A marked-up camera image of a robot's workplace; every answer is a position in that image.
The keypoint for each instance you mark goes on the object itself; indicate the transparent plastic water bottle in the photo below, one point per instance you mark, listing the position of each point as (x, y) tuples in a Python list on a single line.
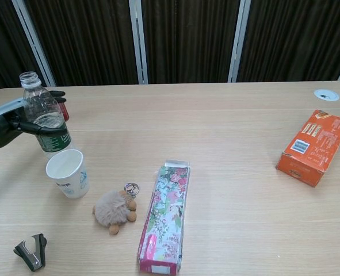
[(47, 115)]

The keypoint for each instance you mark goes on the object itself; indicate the orange cardboard box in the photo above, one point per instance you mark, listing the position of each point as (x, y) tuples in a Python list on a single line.
[(316, 149)]

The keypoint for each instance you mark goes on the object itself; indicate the white paper cup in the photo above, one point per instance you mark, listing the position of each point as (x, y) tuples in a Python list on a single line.
[(72, 184)]

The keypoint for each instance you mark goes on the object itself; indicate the long floral pink box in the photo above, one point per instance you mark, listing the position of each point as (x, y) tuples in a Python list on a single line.
[(167, 207)]

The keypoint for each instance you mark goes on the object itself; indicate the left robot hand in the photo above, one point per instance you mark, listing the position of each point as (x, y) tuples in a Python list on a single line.
[(5, 126)]

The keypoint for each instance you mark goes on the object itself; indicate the dark pleated curtain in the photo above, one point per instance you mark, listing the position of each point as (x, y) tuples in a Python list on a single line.
[(192, 40)]

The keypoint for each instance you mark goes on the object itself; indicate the red soda can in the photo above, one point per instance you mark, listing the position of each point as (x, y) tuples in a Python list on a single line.
[(65, 112)]

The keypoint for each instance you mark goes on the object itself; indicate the black staple remover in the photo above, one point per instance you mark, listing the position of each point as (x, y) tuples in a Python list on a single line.
[(37, 253)]

